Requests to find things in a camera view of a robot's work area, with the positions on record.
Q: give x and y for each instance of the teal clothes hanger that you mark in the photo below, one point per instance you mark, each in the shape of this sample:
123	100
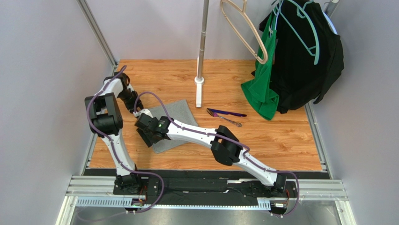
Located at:
303	27

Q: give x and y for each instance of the metal stand pole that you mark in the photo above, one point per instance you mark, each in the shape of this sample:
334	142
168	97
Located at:
203	37

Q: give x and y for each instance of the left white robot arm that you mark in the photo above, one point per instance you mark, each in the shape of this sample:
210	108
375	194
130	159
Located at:
106	121

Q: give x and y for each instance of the black shirt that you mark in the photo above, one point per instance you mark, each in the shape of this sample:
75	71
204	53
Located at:
294	77

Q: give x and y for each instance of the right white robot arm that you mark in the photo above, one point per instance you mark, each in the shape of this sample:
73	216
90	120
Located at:
225	147

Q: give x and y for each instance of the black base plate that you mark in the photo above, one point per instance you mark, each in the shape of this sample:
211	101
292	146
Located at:
196	187

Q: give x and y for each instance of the beige clothes hanger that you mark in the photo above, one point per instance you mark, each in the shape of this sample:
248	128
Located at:
235	13

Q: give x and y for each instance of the green shirt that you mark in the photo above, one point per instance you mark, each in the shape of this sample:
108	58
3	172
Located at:
257	91

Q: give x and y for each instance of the purple knife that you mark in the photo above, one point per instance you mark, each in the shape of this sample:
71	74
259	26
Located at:
227	112

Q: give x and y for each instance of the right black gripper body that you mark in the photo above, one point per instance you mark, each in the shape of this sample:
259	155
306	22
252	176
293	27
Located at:
146	136

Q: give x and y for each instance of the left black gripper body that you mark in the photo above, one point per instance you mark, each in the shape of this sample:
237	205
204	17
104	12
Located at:
129	98

